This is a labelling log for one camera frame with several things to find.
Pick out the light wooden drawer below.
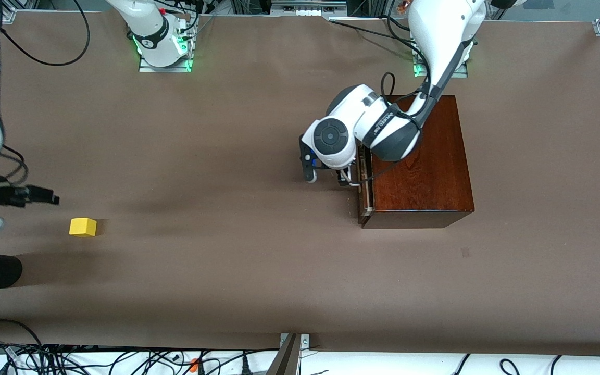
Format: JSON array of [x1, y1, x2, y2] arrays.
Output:
[[357, 146, 375, 217]]

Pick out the yellow cube block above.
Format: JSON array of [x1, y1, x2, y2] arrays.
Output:
[[69, 217, 97, 238]]

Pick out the dark red wooden cabinet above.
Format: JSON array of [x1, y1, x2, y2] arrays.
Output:
[[357, 95, 475, 229]]

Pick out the grey power strip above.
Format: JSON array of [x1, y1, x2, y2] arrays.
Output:
[[271, 0, 347, 16]]

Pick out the dark metal strut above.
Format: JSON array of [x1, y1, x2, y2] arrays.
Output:
[[268, 333, 302, 375]]

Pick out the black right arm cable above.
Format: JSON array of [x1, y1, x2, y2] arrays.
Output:
[[0, 0, 91, 67]]

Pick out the black cable on table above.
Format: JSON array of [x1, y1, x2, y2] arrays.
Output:
[[329, 18, 415, 53]]

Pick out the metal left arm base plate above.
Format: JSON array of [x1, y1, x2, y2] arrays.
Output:
[[412, 49, 469, 79]]

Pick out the aluminium table bracket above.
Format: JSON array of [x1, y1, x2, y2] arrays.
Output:
[[279, 333, 311, 348]]

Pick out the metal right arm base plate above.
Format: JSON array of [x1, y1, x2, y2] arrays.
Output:
[[139, 56, 193, 73]]

